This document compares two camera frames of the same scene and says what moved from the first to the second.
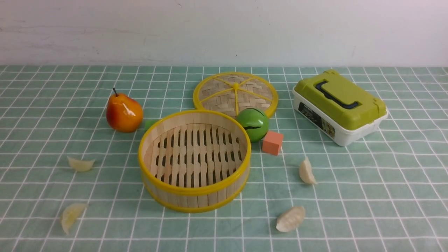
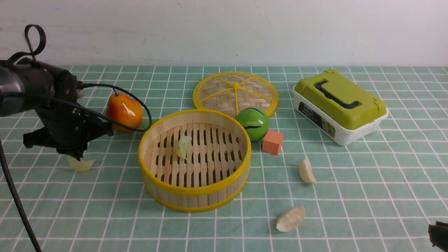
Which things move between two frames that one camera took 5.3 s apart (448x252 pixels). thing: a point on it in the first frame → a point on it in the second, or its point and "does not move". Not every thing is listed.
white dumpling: x=289 y=219 does not move
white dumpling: x=306 y=174 does not move
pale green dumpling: x=70 y=213 → x=181 y=146
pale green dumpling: x=82 y=166 does not move
